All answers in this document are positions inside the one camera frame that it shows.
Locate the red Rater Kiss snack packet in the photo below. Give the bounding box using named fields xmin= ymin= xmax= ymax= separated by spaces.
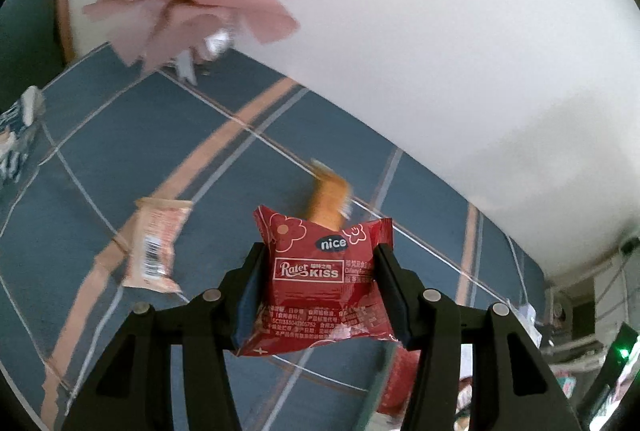
xmin=238 ymin=206 xmax=394 ymax=356

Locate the orange cake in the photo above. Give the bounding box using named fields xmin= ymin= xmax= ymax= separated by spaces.
xmin=306 ymin=159 xmax=352 ymax=231

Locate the white shelf with devices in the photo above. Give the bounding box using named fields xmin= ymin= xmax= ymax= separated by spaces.
xmin=542 ymin=231 xmax=639 ymax=362

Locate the beige snack packet with barcode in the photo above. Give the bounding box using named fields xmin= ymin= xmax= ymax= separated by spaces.
xmin=122 ymin=197 xmax=193 ymax=293

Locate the blue plaid tablecloth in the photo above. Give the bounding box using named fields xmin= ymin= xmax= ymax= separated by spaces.
xmin=1 ymin=47 xmax=546 ymax=430

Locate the teal chair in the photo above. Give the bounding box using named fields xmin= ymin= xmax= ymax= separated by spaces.
xmin=0 ymin=0 xmax=65 ymax=110

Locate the glass vase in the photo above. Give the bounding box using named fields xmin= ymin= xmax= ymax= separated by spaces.
xmin=172 ymin=26 xmax=234 ymax=86

